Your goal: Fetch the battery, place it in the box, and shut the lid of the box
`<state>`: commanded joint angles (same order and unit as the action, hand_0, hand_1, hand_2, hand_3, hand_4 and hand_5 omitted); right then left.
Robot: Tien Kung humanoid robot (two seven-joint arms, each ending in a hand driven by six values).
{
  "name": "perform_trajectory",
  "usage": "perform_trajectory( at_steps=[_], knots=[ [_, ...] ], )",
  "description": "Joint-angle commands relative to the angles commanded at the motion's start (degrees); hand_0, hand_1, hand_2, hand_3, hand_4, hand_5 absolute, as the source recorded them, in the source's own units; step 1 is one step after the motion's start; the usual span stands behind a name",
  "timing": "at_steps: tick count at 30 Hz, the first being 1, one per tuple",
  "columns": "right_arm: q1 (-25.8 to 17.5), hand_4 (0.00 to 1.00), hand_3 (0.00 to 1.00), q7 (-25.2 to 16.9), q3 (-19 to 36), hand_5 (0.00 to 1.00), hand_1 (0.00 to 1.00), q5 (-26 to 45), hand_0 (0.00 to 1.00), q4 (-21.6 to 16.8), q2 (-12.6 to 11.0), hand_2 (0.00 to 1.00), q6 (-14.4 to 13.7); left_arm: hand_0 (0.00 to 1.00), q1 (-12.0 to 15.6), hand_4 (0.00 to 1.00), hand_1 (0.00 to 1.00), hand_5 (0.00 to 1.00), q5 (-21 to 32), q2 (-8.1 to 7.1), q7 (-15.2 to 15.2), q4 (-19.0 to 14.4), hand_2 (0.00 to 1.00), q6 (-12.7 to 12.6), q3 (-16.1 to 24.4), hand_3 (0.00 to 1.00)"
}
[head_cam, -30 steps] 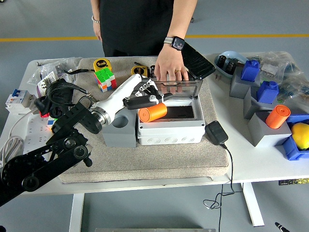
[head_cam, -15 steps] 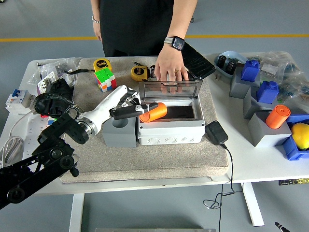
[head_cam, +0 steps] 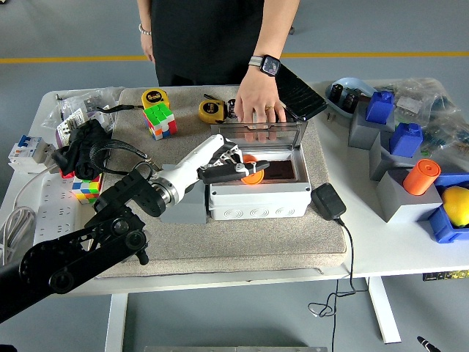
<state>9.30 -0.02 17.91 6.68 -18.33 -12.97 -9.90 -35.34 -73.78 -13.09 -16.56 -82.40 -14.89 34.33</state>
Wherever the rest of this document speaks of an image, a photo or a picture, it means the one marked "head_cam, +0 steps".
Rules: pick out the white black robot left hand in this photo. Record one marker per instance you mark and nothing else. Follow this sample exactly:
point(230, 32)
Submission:
point(194, 165)

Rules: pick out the person's right hand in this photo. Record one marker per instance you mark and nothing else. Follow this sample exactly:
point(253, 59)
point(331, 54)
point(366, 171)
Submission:
point(147, 47)

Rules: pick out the person's left hand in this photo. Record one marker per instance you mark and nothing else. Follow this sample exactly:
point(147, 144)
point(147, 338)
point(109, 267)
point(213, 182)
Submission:
point(258, 99)

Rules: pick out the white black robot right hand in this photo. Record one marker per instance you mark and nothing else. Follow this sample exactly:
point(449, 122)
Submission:
point(425, 344)

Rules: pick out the transparent hinged box lid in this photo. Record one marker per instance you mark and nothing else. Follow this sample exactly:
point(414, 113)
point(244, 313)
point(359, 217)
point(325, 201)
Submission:
point(293, 126)

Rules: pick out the black ribbed case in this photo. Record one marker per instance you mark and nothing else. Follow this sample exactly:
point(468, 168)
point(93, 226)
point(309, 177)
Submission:
point(304, 95)

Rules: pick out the orange cylinder battery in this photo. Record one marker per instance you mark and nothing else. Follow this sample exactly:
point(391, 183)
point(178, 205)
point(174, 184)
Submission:
point(421, 177)
point(253, 179)

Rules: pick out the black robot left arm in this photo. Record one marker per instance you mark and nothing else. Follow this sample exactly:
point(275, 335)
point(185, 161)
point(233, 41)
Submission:
point(91, 242)

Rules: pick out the person's left forearm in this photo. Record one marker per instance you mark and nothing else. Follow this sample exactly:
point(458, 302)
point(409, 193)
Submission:
point(276, 29)

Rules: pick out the person's right forearm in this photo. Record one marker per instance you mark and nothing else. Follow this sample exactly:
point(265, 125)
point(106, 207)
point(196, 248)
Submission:
point(143, 12)

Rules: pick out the light grey junction box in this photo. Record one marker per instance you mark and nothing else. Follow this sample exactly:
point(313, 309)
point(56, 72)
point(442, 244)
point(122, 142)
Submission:
point(260, 201)

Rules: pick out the small black capacitor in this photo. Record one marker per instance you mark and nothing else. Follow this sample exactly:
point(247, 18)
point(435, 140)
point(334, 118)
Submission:
point(231, 108)

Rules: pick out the black smartwatch grey band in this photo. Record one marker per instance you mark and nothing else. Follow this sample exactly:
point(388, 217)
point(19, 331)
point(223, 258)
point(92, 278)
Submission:
point(269, 66)

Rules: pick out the grey block with round hole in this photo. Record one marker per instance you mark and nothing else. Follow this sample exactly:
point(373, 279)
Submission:
point(190, 212)

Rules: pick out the white table leg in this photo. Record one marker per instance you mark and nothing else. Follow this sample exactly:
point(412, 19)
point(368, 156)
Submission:
point(384, 311)
point(116, 322)

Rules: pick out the person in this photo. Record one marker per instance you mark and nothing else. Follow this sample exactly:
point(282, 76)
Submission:
point(205, 36)

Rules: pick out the green-topped puzzle cube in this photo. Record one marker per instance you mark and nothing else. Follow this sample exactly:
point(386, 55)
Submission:
point(159, 117)

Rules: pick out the black table control panel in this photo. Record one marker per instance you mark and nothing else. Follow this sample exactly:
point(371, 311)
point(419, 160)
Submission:
point(445, 275)

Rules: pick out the black capacitor in bowl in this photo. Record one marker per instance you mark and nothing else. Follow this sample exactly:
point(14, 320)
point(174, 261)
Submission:
point(337, 93)
point(350, 99)

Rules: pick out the grey-brown fabric mat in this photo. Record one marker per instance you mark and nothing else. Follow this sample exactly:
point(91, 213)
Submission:
point(238, 242)

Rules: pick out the light blue bowl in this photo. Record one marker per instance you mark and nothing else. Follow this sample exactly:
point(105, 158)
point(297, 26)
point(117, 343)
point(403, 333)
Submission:
point(351, 85)

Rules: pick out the grey block holder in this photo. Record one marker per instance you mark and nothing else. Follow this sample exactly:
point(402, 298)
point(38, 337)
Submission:
point(399, 205)
point(362, 133)
point(383, 165)

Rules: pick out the multicolour puzzle cube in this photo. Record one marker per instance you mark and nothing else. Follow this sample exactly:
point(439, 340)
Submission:
point(86, 188)

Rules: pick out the purple white packet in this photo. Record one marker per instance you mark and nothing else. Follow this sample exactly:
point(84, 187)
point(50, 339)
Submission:
point(66, 128)

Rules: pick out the blue plastic bin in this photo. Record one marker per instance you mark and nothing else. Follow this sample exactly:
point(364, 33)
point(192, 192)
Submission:
point(441, 229)

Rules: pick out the black cloth bundle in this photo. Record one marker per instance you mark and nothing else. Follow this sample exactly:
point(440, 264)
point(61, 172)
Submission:
point(78, 154)

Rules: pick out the blue bottle-shaped block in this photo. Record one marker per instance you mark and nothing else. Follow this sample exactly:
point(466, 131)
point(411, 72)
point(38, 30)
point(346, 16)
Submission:
point(379, 106)
point(405, 141)

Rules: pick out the black power adapter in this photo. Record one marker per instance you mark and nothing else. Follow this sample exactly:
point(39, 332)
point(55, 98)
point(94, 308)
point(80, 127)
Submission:
point(328, 201)

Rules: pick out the red plastic piece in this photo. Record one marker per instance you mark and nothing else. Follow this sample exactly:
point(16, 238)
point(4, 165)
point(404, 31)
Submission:
point(67, 175)

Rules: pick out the yellow lemon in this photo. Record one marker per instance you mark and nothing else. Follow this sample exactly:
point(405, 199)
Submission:
point(458, 205)

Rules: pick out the white power strip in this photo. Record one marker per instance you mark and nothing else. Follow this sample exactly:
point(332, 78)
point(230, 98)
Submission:
point(51, 216)

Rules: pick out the clear bags of electronic parts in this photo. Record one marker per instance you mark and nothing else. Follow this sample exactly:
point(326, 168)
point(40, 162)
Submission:
point(443, 113)

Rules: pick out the white circuit breaker blue switch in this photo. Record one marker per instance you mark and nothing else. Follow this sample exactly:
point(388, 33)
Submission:
point(29, 150)

